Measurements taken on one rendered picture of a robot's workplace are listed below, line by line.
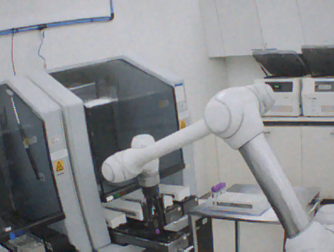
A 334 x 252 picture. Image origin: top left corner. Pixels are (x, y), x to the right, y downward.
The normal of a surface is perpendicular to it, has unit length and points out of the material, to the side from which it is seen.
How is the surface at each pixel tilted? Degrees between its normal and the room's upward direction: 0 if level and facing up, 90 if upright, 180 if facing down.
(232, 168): 90
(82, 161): 90
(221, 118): 84
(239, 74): 90
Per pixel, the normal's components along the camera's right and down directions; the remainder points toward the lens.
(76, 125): 0.77, 0.00
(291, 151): -0.63, 0.21
